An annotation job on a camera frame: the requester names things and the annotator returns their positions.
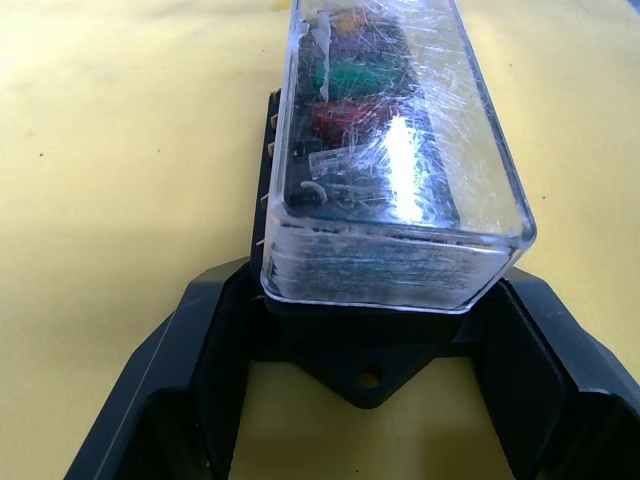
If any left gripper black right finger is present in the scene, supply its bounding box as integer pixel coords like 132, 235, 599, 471
478, 267, 640, 480

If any small green fuse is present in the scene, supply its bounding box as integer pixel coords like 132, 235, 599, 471
311, 58, 404, 95

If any clear plastic fuse box cover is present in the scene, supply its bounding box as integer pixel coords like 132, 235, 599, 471
259, 0, 538, 316

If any small orange fuse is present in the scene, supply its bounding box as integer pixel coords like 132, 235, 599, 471
330, 10, 374, 39

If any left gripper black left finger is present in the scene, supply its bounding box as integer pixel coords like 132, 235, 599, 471
63, 257, 266, 480

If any yellow foam mat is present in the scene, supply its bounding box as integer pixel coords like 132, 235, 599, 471
0, 0, 640, 480

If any small purple fuse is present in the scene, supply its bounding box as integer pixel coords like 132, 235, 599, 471
330, 35, 389, 62

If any small red fuse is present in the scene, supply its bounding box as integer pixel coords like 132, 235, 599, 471
311, 98, 399, 140

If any black fuse box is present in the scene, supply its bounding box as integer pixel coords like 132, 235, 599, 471
249, 87, 484, 411

